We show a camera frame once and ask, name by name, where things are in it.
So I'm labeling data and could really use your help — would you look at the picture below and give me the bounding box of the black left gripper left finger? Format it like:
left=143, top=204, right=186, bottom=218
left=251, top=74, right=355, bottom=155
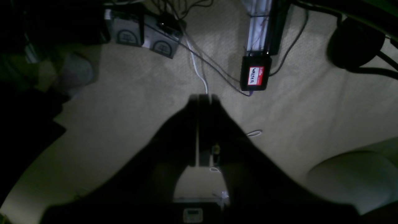
left=41, top=95, right=198, bottom=224

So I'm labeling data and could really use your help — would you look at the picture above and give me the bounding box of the black chair base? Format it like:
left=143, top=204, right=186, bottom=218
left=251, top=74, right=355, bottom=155
left=326, top=17, right=398, bottom=80

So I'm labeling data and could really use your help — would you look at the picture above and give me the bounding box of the white cable on carpet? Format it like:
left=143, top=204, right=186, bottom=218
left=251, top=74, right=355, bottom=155
left=186, top=34, right=209, bottom=95

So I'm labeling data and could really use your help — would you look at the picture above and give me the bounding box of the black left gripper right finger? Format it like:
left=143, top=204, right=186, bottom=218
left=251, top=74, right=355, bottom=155
left=199, top=95, right=364, bottom=224

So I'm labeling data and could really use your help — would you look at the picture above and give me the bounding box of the black box with name sticker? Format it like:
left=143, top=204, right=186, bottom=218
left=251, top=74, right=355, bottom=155
left=240, top=56, right=272, bottom=91

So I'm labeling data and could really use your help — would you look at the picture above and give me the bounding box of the dark cable on carpet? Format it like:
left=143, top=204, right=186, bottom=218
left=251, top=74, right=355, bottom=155
left=179, top=40, right=253, bottom=97

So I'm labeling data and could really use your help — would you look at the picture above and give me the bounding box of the grey power adapter box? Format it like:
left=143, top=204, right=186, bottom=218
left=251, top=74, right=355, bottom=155
left=143, top=13, right=183, bottom=59
left=104, top=9, right=144, bottom=47

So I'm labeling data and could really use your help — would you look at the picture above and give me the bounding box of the aluminium frame rail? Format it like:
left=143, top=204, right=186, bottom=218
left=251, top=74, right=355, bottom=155
left=241, top=0, right=290, bottom=57

